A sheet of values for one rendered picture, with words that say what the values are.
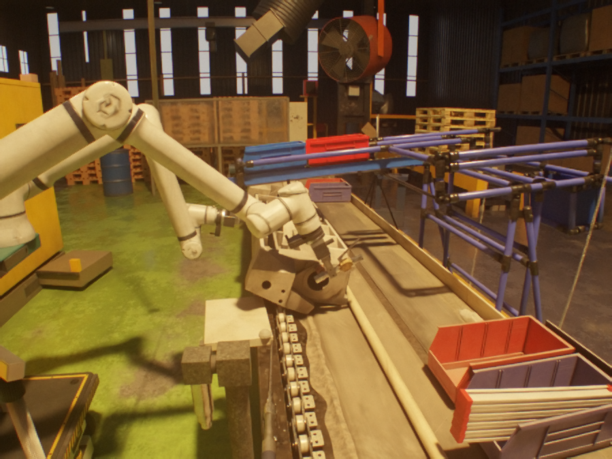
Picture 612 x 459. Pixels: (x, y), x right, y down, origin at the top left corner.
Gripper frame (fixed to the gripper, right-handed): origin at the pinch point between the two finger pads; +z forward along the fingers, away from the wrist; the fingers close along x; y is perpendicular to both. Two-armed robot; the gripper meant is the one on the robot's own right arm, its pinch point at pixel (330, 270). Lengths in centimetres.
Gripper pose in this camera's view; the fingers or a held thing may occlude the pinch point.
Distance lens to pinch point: 138.4
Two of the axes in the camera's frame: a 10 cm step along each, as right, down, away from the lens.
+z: 4.2, 8.5, 3.2
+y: 9.0, -4.5, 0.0
